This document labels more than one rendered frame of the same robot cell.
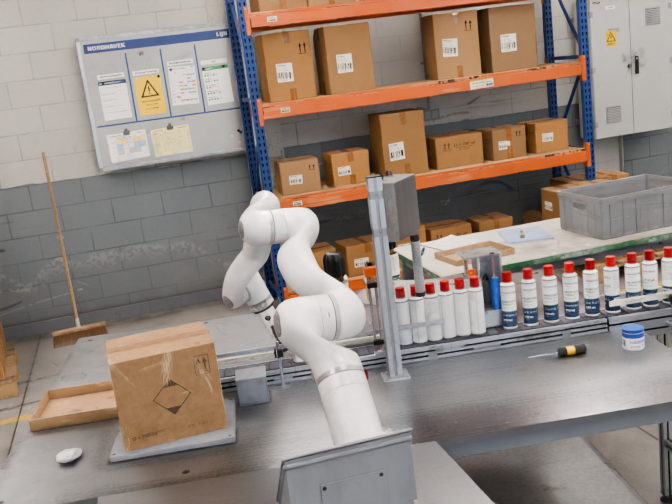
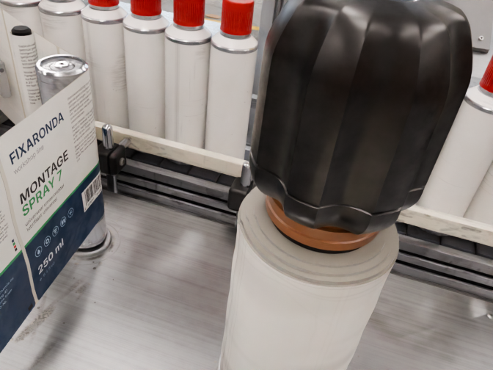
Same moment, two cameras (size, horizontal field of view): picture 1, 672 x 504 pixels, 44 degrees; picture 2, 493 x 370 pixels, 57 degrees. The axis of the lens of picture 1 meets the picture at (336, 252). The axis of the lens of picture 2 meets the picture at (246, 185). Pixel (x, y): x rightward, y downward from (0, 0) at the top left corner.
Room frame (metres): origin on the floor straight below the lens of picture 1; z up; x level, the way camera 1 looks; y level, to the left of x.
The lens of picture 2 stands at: (3.17, 0.03, 1.22)
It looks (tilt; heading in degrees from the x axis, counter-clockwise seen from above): 37 degrees down; 197
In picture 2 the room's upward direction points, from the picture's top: 8 degrees clockwise
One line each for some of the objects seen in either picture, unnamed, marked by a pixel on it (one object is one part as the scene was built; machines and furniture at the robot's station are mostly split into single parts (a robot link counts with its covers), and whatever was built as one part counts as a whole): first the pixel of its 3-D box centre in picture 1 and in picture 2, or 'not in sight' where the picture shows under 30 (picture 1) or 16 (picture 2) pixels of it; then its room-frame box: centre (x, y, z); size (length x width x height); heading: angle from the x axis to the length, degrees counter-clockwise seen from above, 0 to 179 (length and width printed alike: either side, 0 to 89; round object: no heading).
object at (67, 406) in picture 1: (84, 403); not in sight; (2.63, 0.90, 0.85); 0.30 x 0.26 x 0.04; 95
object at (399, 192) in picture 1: (393, 207); not in sight; (2.64, -0.20, 1.38); 0.17 x 0.10 x 0.19; 150
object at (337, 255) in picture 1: (337, 290); (307, 264); (2.99, 0.01, 1.03); 0.09 x 0.09 x 0.30
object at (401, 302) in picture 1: (402, 315); (187, 81); (2.73, -0.20, 0.98); 0.05 x 0.05 x 0.20
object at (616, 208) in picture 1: (625, 205); not in sight; (4.38, -1.59, 0.91); 0.60 x 0.40 x 0.22; 107
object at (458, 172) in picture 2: not in sight; (468, 149); (2.70, 0.12, 0.98); 0.05 x 0.05 x 0.20
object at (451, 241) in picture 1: (444, 244); not in sight; (4.43, -0.60, 0.81); 0.38 x 0.36 x 0.02; 104
